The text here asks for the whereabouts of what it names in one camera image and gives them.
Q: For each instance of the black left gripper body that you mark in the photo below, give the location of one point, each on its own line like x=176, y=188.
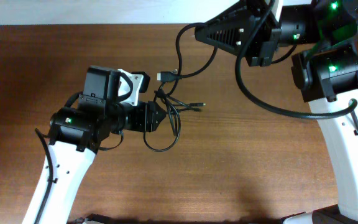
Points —
x=132, y=117

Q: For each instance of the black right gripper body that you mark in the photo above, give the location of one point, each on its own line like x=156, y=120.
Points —
x=263, y=43

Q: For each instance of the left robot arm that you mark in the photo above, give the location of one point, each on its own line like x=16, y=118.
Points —
x=108, y=104

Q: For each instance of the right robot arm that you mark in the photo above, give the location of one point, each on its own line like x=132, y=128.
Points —
x=326, y=75

